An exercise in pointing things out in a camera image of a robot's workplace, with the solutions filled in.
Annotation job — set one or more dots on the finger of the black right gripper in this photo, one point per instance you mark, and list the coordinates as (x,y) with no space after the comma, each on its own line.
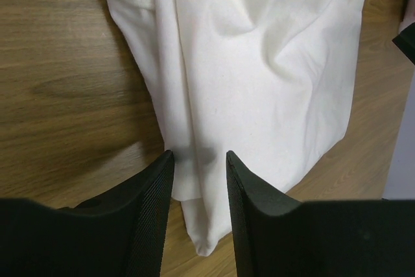
(405,42)

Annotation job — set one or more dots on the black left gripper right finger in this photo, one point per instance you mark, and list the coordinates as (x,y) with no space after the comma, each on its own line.
(276,235)

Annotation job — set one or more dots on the white t shirt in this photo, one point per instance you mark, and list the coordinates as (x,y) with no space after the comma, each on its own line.
(271,80)

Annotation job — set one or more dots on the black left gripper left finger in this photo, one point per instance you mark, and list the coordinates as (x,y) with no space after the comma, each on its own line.
(120,232)

